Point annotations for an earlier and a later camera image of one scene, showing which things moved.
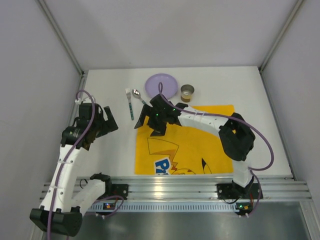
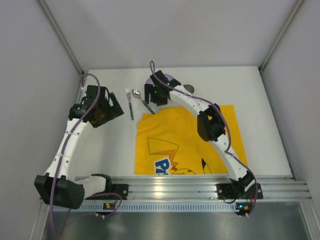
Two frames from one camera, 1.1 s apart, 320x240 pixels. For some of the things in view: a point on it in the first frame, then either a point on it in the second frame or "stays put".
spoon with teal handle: [137, 94] stays put
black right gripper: [150, 117] -> [157, 99]
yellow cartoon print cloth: [190, 148] stays put
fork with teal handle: [128, 93] stays put
